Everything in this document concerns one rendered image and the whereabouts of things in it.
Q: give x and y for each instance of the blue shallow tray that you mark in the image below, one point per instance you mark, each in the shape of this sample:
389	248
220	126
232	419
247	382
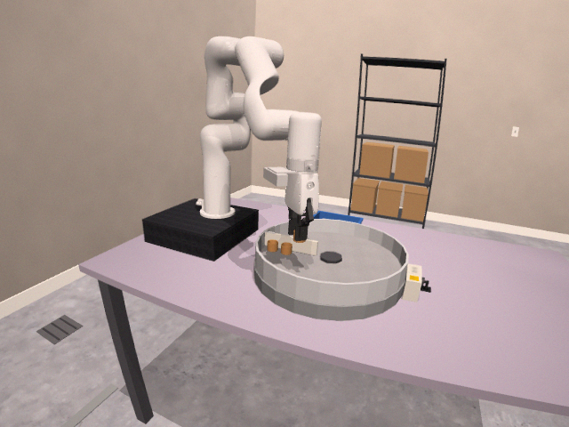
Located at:
336	216

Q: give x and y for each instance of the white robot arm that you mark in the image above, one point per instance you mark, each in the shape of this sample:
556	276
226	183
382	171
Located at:
302	130

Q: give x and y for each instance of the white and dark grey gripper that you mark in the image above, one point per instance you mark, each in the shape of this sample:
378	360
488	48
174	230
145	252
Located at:
299	198

